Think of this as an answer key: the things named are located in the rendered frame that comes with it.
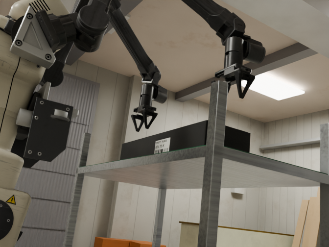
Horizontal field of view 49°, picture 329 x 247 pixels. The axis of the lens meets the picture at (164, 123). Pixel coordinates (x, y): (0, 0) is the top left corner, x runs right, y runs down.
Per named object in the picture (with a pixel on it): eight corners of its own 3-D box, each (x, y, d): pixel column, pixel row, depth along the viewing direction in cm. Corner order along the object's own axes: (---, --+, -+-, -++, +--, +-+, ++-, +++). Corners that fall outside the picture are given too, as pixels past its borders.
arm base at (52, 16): (27, 29, 93) (37, 9, 83) (56, 21, 98) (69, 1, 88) (42, 59, 94) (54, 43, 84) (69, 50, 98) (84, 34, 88)
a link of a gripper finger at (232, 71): (238, 105, 111) (239, 76, 113) (255, 99, 105) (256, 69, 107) (221, 99, 107) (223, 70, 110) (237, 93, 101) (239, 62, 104)
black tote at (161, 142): (118, 170, 147) (122, 143, 150) (154, 177, 156) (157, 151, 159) (203, 158, 100) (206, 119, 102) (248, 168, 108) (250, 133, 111)
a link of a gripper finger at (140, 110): (148, 132, 159) (151, 111, 161) (156, 129, 153) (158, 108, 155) (134, 128, 155) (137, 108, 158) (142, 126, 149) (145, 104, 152)
